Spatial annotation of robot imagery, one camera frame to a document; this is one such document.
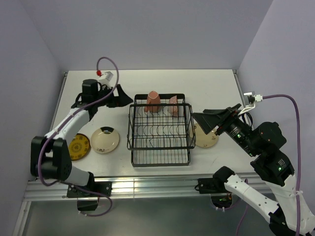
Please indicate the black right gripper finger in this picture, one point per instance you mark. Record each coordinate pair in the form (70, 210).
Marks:
(221, 112)
(207, 122)

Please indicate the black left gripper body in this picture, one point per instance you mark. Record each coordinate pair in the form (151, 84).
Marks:
(110, 101)

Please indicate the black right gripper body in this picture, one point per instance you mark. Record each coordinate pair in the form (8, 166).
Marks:
(229, 119)

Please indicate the cream plate small motifs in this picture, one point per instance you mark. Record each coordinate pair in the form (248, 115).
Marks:
(203, 140)

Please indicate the pink floral mug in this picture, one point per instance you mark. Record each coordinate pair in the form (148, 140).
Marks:
(153, 99)

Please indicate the cream plate green brushstroke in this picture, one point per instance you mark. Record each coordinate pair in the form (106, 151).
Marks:
(104, 140)

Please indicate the yellow patterned plate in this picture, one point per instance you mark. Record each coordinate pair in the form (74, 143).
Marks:
(80, 147)

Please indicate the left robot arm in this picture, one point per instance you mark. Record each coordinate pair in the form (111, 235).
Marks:
(50, 157)

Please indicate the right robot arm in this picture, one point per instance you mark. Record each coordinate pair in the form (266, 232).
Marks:
(289, 214)

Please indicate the pink floral small bowl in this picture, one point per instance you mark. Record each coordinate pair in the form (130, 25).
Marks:
(174, 109)

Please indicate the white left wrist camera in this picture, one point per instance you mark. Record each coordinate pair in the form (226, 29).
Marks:
(106, 78)

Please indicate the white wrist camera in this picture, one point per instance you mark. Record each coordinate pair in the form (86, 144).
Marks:
(106, 78)
(251, 99)

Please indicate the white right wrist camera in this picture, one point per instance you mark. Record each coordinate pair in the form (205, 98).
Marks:
(251, 99)

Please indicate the black wire dish rack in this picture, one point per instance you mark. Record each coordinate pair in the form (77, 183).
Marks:
(159, 139)

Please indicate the aluminium mounting rail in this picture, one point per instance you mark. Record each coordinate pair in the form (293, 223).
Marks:
(123, 188)

